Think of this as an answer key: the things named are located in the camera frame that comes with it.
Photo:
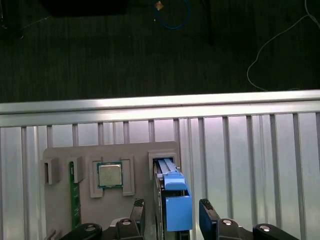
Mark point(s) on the hard disk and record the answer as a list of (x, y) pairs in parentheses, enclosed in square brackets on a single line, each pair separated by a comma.
[(177, 212)]

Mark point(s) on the green RAM stick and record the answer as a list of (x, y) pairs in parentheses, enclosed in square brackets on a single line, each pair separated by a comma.
[(75, 200)]

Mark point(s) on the silver CPU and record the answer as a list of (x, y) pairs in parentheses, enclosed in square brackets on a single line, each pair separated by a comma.
[(109, 175)]

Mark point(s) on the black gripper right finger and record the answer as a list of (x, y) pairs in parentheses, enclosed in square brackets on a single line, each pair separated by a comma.
[(207, 225)]

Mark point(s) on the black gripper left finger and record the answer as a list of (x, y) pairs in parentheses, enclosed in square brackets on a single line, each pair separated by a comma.
[(137, 225)]

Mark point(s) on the grey parts rack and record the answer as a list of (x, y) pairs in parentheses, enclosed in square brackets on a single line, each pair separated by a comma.
[(140, 175)]

